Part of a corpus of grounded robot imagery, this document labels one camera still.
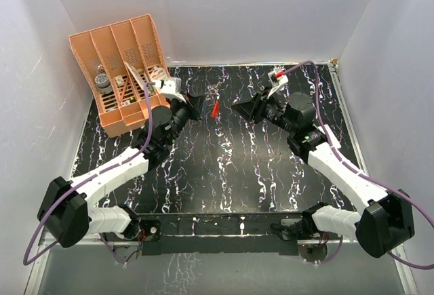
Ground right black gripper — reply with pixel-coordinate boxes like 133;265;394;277
232;86;297;134

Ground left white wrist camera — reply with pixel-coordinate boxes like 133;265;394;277
155;77;184;101

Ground small white label box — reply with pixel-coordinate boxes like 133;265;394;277
115;75;125;87

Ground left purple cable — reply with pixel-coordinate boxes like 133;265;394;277
22;81;163;266

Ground white envelope card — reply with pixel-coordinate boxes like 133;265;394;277
124;61;149;92

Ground orange pencil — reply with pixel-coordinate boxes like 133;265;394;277
120;77;130;103

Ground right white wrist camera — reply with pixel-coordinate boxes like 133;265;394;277
267;67;288;99

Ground grey round tin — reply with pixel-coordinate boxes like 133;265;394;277
94;73;113;95

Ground white and red keyring holder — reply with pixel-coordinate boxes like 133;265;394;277
211;100;220;119

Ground white labelled packet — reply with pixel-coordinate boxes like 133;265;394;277
149;66;169;81

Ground orange plastic desk organizer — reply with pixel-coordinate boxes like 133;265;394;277
68;14;169;138

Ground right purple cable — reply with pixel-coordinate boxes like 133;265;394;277
279;60;434;270

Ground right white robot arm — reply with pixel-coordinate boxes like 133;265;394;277
231;92;414;258

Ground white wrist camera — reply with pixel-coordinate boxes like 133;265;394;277
267;67;288;99
155;77;184;101

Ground purple cable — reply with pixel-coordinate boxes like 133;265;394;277
279;60;434;270
22;81;163;266

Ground small white cardboard box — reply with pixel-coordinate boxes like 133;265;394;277
325;124;341;150

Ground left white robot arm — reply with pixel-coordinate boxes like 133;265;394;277
37;94;205;248

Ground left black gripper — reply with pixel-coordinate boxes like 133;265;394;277
165;91;206;146

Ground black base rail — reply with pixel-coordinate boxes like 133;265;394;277
108;206;343;258

